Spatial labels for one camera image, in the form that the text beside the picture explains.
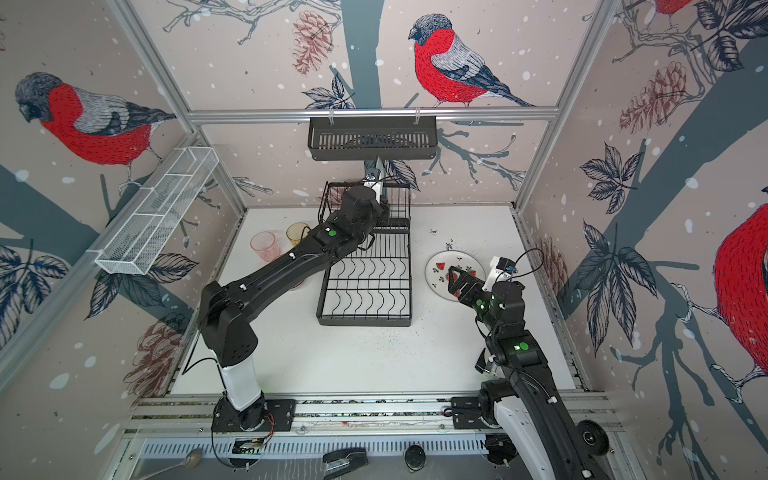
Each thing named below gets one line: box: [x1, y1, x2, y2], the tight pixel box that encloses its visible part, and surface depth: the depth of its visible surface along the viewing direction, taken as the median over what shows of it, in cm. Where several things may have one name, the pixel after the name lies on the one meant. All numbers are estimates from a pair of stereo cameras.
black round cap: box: [404, 444, 427, 472], surface depth 61 cm
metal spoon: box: [141, 448, 202, 480], surface depth 69 cm
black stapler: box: [323, 448, 369, 480], surface depth 67 cm
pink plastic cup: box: [250, 231, 281, 262], surface depth 105 cm
